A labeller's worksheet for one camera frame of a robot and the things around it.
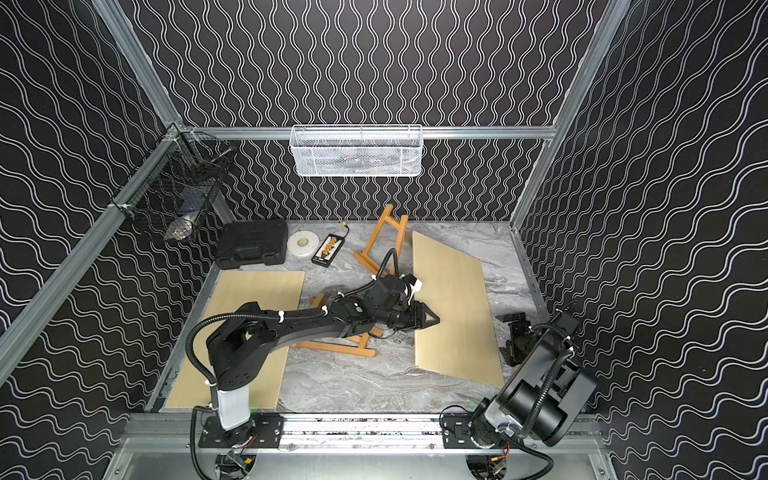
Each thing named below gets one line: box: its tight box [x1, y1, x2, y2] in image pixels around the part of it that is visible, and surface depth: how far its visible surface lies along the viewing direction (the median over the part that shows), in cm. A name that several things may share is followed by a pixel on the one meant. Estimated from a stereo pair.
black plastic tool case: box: [215, 220, 288, 270], surface depth 108 cm
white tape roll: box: [287, 230, 320, 260], surface depth 115 cm
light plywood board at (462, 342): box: [412, 231, 505, 388], surface depth 92 cm
